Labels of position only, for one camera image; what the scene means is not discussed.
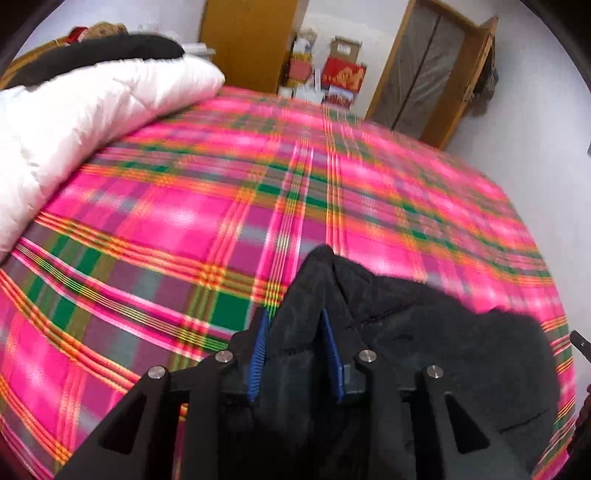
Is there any black puffer jacket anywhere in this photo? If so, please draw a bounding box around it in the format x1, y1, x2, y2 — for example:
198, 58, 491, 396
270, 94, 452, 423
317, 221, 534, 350
240, 246, 559, 479

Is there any pink plaid bed sheet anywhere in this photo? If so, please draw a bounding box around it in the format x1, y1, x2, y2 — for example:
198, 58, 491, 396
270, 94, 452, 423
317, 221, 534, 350
1, 87, 576, 479

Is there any red gift box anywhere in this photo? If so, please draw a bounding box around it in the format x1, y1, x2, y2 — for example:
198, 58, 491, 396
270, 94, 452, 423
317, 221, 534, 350
321, 57, 367, 93

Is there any pink plastic bucket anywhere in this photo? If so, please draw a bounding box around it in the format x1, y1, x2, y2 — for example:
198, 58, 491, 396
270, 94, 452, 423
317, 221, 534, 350
287, 57, 312, 84

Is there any wooden door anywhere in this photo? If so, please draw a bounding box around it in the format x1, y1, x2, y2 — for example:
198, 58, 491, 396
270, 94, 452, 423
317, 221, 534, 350
366, 1, 499, 150

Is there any brown cardboard box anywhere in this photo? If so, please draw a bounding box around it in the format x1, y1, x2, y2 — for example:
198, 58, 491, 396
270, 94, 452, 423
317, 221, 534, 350
329, 36, 363, 63

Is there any white folded quilt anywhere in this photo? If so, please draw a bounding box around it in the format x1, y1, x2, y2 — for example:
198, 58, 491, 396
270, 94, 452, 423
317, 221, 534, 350
1, 55, 225, 255

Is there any wooden wardrobe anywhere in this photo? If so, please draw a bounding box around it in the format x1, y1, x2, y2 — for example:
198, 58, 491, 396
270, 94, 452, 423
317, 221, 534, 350
199, 0, 308, 93

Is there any black folded garment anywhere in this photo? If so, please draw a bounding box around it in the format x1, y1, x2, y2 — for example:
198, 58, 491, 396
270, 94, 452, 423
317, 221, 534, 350
1, 34, 184, 89

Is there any brown teddy bear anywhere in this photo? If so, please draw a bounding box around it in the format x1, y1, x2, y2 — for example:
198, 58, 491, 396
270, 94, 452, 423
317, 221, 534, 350
65, 21, 128, 44

